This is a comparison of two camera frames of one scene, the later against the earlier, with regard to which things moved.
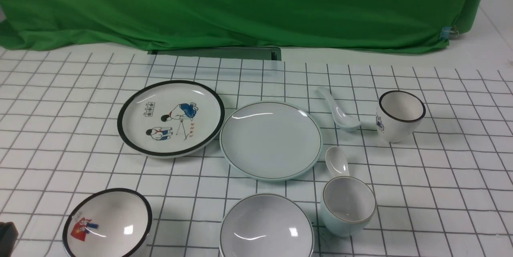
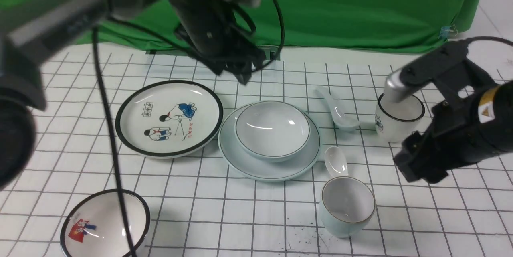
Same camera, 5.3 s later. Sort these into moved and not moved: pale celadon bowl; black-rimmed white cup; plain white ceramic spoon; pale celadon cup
Moved: pale celadon bowl
Not moved: black-rimmed white cup; plain white ceramic spoon; pale celadon cup
